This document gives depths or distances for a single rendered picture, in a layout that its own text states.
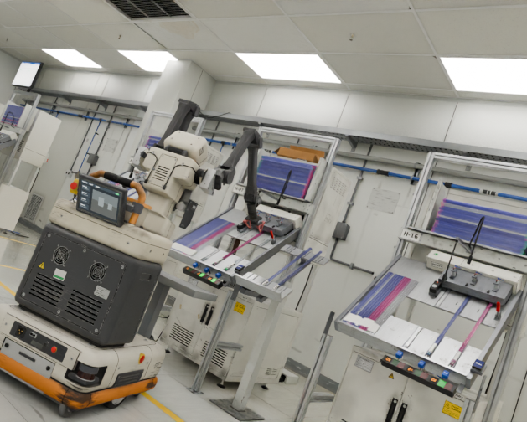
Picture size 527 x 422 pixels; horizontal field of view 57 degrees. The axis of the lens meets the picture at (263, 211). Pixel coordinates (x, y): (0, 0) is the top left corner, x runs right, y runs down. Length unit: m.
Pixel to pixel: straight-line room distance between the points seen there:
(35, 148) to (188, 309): 4.27
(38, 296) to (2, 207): 4.93
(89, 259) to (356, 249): 3.11
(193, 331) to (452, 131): 3.00
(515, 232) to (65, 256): 2.27
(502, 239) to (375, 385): 1.04
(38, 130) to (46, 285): 5.07
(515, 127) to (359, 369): 2.79
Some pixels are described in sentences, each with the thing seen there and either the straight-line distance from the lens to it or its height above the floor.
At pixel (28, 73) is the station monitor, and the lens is 7.56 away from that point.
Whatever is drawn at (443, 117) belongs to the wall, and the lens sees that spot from 5.05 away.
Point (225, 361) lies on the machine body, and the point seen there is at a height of 0.18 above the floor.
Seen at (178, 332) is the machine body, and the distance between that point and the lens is 3.70.
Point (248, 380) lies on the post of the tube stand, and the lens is 3.04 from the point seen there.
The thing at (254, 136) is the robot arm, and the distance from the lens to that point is 2.90.
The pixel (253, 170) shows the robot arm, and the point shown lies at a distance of 3.00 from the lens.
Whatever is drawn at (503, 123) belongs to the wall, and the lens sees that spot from 4.88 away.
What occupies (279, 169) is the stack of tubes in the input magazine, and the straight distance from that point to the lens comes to 3.65.
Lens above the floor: 0.86
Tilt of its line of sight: 6 degrees up
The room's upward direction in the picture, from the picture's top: 21 degrees clockwise
